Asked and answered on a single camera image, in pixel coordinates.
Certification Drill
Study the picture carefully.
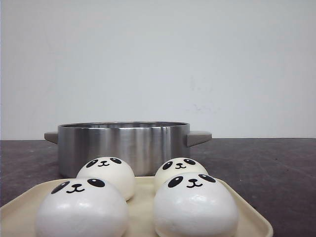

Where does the stainless steel steamer pot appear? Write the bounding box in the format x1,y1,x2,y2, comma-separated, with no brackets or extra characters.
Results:
44,121,212,178

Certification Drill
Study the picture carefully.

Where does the cream plastic tray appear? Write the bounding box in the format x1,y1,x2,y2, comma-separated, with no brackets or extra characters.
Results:
0,176,274,237

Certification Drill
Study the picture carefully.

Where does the panda bun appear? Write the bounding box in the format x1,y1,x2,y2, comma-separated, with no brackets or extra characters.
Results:
35,177,129,237
154,172,238,237
154,157,208,192
76,157,136,200

